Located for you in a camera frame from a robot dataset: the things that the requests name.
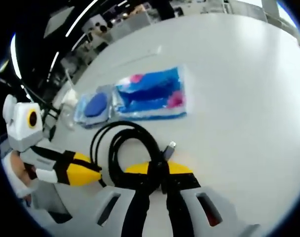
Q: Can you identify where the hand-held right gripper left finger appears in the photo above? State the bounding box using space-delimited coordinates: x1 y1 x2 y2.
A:
75 161 153 237

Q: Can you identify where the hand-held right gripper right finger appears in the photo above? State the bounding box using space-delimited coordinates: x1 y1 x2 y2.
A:
161 160 262 237

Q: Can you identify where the clear plastic water bottle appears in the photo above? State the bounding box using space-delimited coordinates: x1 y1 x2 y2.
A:
62 105 78 131

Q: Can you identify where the black cable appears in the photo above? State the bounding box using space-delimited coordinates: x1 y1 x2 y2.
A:
90 120 177 196

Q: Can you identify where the white paper cup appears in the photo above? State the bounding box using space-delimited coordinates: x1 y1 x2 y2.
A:
62 88 79 107

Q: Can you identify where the blue pad packet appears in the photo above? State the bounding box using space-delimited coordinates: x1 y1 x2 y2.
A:
75 85 113 129

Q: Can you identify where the blue wet wipes packet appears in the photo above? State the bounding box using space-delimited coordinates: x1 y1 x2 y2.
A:
112 64 188 120

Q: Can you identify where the person's left hand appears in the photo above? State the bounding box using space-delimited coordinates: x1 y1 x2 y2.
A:
1 152 39 198

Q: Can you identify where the white table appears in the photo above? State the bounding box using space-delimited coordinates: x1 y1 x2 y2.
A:
29 12 300 237

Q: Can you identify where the ceiling air vent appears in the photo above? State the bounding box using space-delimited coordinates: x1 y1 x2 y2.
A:
43 13 75 39

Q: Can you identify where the grey partition panel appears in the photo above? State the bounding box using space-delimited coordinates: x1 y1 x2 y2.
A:
110 12 153 40

